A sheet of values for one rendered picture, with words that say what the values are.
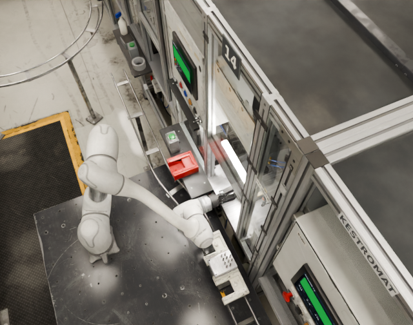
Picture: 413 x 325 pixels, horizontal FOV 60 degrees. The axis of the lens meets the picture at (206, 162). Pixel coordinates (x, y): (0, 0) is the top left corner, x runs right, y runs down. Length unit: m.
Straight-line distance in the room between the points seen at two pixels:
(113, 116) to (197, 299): 2.13
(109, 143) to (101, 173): 0.15
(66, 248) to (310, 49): 1.78
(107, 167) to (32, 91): 2.68
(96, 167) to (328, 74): 0.97
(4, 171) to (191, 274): 2.12
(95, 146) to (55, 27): 3.31
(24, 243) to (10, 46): 2.41
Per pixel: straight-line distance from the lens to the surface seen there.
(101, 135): 1.65
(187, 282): 2.16
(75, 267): 2.31
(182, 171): 2.09
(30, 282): 3.14
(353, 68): 1.19
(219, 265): 1.92
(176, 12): 1.63
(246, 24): 1.26
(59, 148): 3.58
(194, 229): 1.77
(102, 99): 3.83
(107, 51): 4.31
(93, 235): 2.05
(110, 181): 1.57
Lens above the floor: 2.78
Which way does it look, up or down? 59 degrees down
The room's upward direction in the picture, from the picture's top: 1 degrees counter-clockwise
